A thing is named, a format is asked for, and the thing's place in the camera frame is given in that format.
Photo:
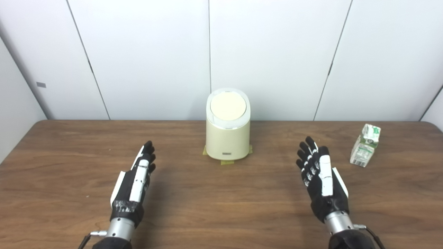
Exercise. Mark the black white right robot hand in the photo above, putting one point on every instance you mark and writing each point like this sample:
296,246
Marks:
325,193

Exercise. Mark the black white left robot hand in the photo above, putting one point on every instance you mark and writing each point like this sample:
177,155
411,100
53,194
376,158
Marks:
133,186

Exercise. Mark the white green milk carton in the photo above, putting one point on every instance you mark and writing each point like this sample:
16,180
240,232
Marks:
363,152

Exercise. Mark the cream round bin lid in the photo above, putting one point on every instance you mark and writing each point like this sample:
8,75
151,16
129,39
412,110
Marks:
228,106

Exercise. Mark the cream-colored bin body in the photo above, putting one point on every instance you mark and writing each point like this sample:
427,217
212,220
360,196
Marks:
226,141

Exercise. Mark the small grey wall tag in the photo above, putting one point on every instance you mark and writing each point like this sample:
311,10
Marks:
41,84

